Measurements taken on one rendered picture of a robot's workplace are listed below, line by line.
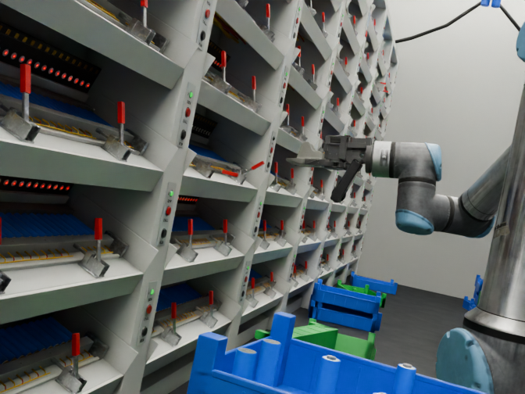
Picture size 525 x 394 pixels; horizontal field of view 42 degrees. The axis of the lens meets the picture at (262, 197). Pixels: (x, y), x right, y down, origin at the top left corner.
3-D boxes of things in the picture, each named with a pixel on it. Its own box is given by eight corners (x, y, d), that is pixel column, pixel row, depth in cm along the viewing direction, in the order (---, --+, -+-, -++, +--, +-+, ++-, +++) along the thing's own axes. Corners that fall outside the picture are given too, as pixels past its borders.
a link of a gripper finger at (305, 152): (287, 141, 173) (323, 143, 172) (286, 164, 173) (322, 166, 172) (286, 139, 170) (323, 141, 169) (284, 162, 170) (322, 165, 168)
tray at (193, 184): (249, 202, 193) (268, 174, 192) (170, 194, 134) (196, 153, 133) (194, 163, 197) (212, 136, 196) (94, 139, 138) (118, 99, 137)
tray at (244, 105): (262, 136, 192) (289, 94, 191) (189, 98, 134) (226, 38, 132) (206, 98, 197) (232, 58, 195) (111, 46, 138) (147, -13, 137)
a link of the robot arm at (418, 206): (449, 234, 159) (452, 183, 162) (405, 225, 157) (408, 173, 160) (429, 238, 168) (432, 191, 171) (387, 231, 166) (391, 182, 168)
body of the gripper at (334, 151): (326, 138, 176) (374, 140, 173) (325, 171, 176) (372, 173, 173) (323, 134, 168) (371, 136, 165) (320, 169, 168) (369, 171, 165)
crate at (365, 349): (312, 358, 229) (317, 334, 231) (371, 374, 224) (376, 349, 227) (302, 343, 201) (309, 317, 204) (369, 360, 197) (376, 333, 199)
